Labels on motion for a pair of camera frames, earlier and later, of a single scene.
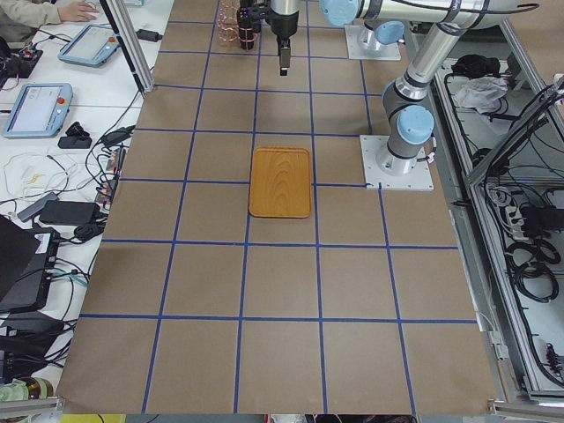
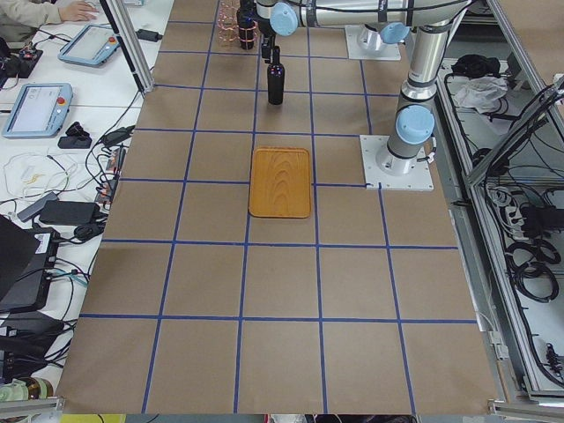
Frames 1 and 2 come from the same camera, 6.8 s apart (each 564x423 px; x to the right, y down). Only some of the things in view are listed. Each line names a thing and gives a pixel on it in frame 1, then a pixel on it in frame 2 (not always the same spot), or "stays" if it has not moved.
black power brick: (70, 212) stays
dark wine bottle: (245, 24) stays
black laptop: (28, 260) stays
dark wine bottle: (285, 58) -> (276, 78)
